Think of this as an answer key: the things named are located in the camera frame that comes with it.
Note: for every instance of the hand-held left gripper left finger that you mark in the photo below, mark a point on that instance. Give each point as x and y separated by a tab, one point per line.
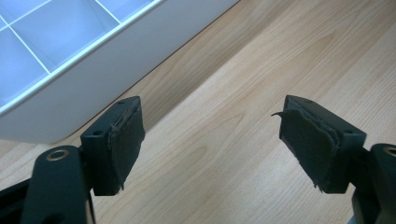
118	149

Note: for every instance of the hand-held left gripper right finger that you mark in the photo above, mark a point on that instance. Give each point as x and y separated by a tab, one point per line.
314	146

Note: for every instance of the white divided storage box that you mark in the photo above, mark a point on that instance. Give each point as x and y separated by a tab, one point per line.
124	71

